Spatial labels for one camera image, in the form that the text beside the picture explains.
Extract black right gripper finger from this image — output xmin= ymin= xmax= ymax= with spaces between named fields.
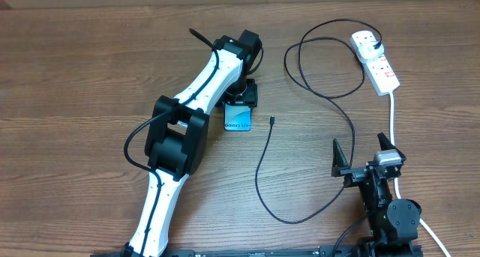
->
xmin=377 ymin=133 xmax=407 ymax=162
xmin=331 ymin=139 xmax=350 ymax=177

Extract blue Galaxy smartphone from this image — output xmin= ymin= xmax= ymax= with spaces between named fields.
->
xmin=224 ymin=104 xmax=252 ymax=131

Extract black USB charging cable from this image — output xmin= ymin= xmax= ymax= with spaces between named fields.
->
xmin=254 ymin=18 xmax=383 ymax=225

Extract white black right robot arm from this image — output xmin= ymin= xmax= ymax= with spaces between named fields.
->
xmin=331 ymin=133 xmax=423 ymax=257

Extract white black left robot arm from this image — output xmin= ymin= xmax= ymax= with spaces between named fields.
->
xmin=119 ymin=29 xmax=264 ymax=256

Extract white charger plug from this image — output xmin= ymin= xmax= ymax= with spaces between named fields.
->
xmin=356 ymin=42 xmax=385 ymax=63

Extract white power strip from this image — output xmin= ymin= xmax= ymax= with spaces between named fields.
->
xmin=350 ymin=31 xmax=400 ymax=96

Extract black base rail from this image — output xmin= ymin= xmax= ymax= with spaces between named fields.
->
xmin=90 ymin=245 xmax=424 ymax=257

